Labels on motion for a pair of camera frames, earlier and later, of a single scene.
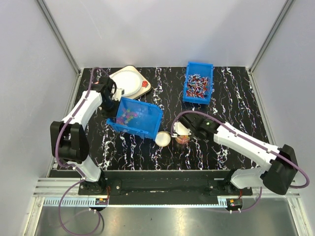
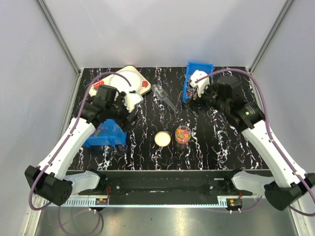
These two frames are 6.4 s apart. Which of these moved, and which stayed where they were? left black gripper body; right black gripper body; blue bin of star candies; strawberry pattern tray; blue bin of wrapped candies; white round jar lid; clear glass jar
Moved: right black gripper body; blue bin of star candies; left black gripper body
Stayed: blue bin of wrapped candies; clear glass jar; strawberry pattern tray; white round jar lid
